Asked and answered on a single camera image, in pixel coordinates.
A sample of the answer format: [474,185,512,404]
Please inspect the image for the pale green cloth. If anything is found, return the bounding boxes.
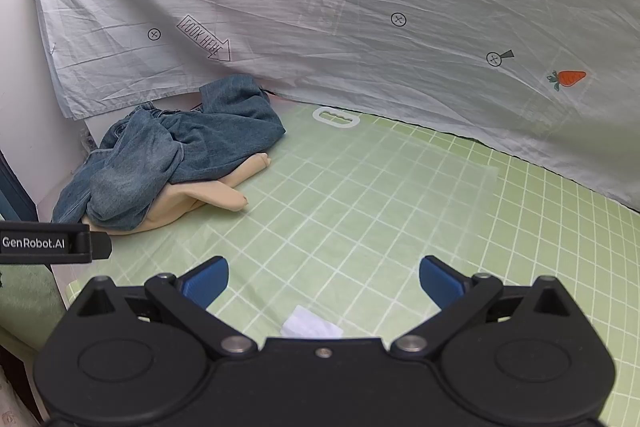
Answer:
[0,264,67,350]

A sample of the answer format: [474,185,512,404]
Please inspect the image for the green grid mat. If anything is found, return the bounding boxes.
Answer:
[65,101,640,427]

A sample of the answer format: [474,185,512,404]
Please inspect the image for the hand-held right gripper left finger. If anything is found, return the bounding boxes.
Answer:
[69,256,260,361]

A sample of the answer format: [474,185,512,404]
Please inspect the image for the translucent folding board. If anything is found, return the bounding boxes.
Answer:
[210,106,499,339]

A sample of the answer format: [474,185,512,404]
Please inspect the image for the blue denim jeans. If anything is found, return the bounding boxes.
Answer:
[51,74,287,232]

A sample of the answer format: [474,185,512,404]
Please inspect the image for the carrot print white sheet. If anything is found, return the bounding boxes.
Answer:
[31,0,640,208]

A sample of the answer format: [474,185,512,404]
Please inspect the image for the beige garment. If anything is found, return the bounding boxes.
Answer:
[81,153,272,236]

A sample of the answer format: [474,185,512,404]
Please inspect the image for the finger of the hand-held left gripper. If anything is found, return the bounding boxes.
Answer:
[92,232,113,260]

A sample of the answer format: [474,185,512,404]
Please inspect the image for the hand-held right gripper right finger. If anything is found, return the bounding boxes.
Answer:
[391,256,584,361]

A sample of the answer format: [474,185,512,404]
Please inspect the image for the dark blue panel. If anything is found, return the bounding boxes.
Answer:
[0,151,39,224]

